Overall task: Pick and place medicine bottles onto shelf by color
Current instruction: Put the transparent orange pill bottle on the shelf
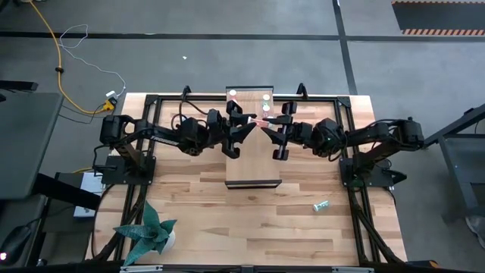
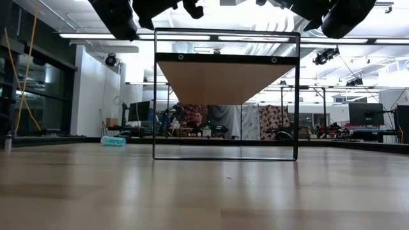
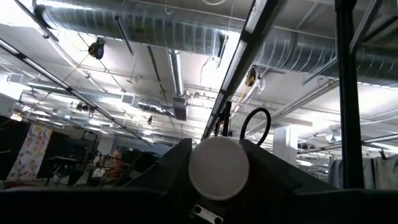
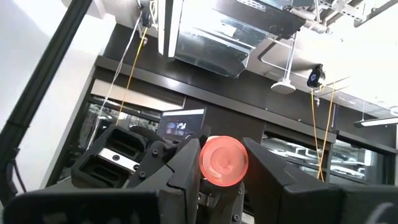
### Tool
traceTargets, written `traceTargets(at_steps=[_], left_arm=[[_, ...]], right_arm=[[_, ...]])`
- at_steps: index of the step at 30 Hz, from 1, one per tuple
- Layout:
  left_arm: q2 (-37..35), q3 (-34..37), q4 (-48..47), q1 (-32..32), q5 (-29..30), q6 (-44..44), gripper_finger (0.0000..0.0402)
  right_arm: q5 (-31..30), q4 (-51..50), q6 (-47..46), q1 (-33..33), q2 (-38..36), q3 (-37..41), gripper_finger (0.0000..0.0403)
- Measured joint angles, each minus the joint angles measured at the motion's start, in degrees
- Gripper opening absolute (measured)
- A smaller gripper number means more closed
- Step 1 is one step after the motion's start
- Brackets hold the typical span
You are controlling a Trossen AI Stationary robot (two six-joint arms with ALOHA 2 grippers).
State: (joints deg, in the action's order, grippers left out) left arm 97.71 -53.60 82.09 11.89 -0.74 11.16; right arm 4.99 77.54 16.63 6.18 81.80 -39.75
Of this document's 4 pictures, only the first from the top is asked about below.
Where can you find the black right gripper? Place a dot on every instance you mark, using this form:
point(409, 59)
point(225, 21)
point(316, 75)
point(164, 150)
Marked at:
point(299, 134)

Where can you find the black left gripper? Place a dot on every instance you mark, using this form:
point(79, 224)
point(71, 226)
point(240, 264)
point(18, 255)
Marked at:
point(216, 130)

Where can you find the pink plastic block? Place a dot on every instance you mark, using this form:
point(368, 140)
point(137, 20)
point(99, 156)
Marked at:
point(260, 122)

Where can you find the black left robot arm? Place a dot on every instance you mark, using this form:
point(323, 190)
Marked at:
point(159, 136)

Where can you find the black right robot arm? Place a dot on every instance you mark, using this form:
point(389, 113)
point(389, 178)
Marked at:
point(379, 134)

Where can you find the yellow power plug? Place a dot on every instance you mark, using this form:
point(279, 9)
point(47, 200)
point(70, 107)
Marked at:
point(110, 104)

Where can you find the white plug adapter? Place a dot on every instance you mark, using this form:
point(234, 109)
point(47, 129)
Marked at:
point(110, 93)

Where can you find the green artificial plant white pot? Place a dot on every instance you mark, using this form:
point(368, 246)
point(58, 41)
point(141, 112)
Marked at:
point(149, 231)

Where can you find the silver aluminium bar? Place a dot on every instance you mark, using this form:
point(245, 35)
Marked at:
point(142, 268)
point(352, 270)

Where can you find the white power box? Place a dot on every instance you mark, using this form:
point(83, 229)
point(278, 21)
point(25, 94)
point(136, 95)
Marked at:
point(89, 186)

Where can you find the black metal stand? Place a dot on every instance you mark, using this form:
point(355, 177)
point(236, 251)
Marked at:
point(460, 178)

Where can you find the black desk leg bar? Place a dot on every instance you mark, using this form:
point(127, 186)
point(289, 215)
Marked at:
point(64, 191)

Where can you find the black mat hazard stripe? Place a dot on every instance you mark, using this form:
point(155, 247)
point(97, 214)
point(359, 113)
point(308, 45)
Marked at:
point(435, 15)

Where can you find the grey desk top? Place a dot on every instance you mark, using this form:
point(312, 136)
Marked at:
point(26, 144)

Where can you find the black flat bar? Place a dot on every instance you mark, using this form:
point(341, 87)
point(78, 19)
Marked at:
point(19, 85)

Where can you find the black computer mouse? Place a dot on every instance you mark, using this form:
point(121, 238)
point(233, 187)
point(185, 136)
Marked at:
point(15, 242)

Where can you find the wooden shelf black metal frame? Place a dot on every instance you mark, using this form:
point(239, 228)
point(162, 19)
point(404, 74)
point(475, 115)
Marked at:
point(252, 167)

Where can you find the black aluminium rig frame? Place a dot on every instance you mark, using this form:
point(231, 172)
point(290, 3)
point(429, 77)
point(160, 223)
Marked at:
point(343, 101)

